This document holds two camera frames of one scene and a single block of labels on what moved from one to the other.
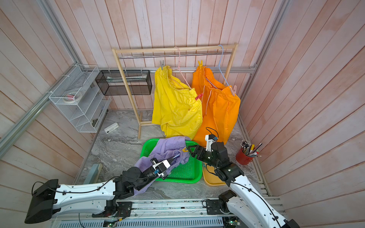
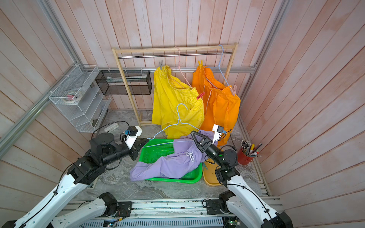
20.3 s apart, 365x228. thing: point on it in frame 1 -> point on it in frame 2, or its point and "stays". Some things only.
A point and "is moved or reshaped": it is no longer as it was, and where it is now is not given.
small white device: (111, 128) stays
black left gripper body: (154, 160) -> (132, 153)
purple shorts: (167, 147) is moved or reshaped
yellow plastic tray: (210, 177) stays
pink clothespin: (234, 90) stays
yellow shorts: (174, 105) stays
